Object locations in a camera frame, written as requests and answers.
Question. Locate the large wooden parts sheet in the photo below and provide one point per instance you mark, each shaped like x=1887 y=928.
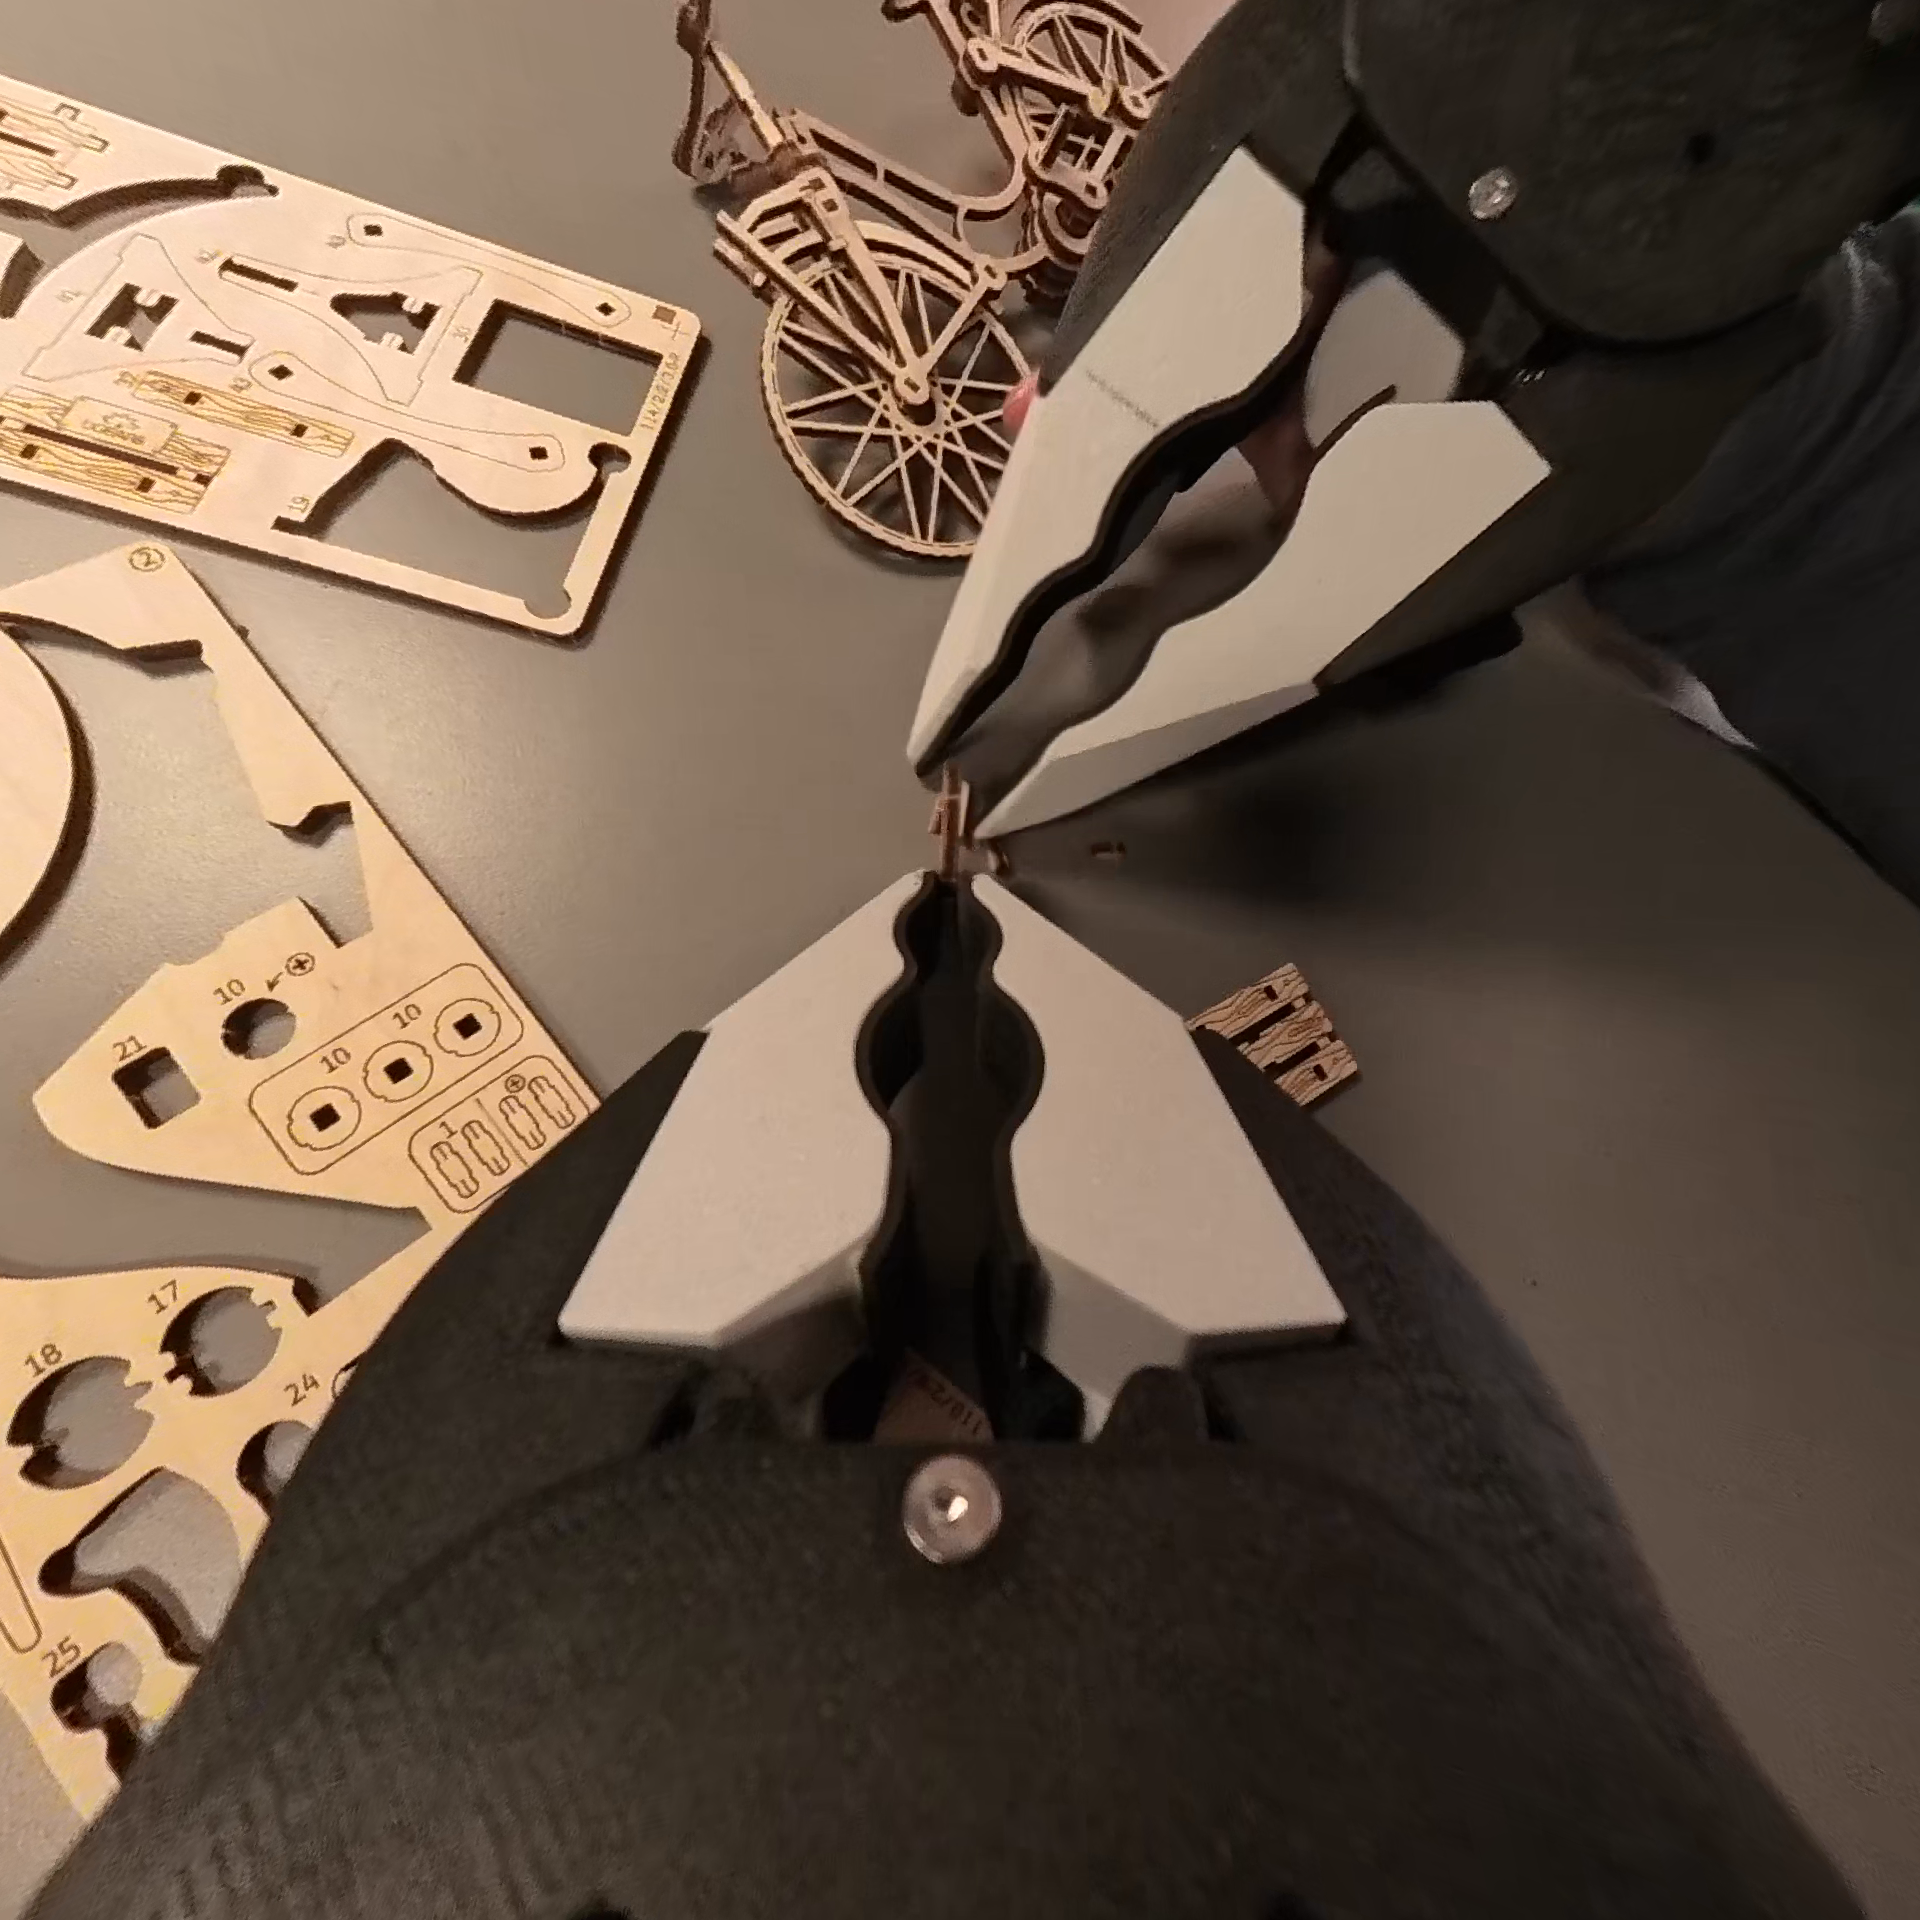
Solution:
x=404 y=960

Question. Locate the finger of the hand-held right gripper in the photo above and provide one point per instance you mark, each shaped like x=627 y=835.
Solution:
x=1348 y=569
x=1109 y=360

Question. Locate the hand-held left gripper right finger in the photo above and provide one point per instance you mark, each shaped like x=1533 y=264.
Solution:
x=1185 y=1184

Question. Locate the wooden bicycle model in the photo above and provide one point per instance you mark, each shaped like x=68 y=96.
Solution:
x=909 y=386

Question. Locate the small slatted wooden panel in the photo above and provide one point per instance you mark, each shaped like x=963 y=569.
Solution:
x=1290 y=1035

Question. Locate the person's right forearm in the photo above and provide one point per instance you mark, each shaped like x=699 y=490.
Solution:
x=1800 y=569

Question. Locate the rectangular wooden parts sheet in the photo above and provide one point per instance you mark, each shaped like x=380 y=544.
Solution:
x=493 y=276

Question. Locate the small wooden model part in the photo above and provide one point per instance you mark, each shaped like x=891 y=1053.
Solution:
x=948 y=840

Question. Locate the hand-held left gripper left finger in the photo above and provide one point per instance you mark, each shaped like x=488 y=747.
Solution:
x=705 y=1184

